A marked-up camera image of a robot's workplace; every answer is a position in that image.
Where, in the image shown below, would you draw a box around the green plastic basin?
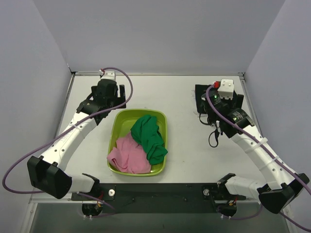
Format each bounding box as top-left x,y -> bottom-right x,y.
107,109 -> 168,177

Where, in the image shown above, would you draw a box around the green t shirt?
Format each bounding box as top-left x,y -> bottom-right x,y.
131,115 -> 168,165

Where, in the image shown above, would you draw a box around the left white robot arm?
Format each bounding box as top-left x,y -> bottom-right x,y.
27,79 -> 126,200

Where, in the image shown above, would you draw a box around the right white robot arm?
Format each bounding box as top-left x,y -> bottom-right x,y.
195,85 -> 310,214

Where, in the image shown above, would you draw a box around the folded black t shirt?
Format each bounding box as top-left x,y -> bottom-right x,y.
195,84 -> 210,115

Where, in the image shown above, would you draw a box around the pink t shirt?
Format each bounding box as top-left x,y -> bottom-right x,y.
107,133 -> 151,174

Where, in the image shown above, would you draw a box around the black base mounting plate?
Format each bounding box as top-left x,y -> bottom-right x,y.
70,183 -> 246,214

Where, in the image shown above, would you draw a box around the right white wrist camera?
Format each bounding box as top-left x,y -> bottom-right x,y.
214,79 -> 234,100

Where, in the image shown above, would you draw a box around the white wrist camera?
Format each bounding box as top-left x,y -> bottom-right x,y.
214,79 -> 234,100
99,69 -> 116,81

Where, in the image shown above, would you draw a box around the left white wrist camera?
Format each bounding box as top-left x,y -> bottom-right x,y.
99,69 -> 116,81

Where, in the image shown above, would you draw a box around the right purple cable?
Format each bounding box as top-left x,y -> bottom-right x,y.
206,84 -> 311,232

